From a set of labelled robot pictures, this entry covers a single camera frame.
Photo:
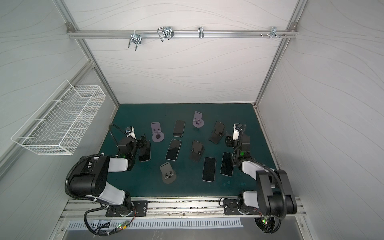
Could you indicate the aluminium crossbar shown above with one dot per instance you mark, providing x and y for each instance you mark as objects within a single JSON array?
[{"x": 179, "y": 34}]

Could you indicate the metal clamp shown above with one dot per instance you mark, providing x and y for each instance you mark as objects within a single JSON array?
[
  {"x": 165, "y": 33},
  {"x": 273, "y": 34},
  {"x": 201, "y": 32},
  {"x": 135, "y": 40}
]

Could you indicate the right metal clamp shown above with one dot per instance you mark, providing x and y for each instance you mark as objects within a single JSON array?
[{"x": 273, "y": 34}]

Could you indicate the dark angular stand right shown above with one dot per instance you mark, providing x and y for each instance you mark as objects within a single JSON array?
[{"x": 217, "y": 133}]

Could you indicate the teal phone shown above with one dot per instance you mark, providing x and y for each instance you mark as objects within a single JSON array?
[{"x": 227, "y": 166}]

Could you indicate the white phone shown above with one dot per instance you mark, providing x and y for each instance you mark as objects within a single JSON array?
[{"x": 173, "y": 150}]

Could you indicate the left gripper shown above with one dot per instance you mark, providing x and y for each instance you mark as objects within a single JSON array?
[{"x": 140, "y": 144}]

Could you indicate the white slotted cable duct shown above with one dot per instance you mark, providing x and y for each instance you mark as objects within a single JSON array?
[{"x": 152, "y": 224}]

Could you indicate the round stand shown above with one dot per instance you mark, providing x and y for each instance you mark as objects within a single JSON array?
[
  {"x": 198, "y": 121},
  {"x": 168, "y": 174},
  {"x": 158, "y": 135}
]

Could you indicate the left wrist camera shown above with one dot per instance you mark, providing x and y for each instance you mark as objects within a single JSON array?
[{"x": 130, "y": 132}]

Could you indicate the white wire basket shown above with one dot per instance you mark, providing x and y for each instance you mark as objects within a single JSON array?
[{"x": 58, "y": 126}]

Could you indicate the purple phone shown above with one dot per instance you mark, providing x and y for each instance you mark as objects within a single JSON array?
[{"x": 209, "y": 170}]

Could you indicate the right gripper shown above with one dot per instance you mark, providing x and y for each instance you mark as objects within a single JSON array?
[{"x": 229, "y": 141}]

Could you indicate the front left round stand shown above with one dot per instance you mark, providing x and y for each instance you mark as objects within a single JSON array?
[{"x": 168, "y": 174}]

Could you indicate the left metal clamp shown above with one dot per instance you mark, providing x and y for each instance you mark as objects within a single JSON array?
[{"x": 135, "y": 40}]

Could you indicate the back centre round stand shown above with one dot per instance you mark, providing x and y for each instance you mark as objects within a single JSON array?
[{"x": 198, "y": 121}]

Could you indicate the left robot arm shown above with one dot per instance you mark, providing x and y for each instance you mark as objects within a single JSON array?
[{"x": 88, "y": 178}]

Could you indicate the back left round stand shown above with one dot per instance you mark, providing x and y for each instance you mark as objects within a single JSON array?
[{"x": 158, "y": 135}]

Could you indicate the green table mat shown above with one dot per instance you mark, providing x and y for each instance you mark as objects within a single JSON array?
[{"x": 145, "y": 179}]

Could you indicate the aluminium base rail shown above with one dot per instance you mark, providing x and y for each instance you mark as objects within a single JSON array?
[{"x": 178, "y": 207}]

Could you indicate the dark centre stand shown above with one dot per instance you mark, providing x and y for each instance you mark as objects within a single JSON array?
[{"x": 197, "y": 151}]

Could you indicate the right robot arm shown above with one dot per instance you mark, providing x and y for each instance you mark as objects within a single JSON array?
[{"x": 274, "y": 195}]

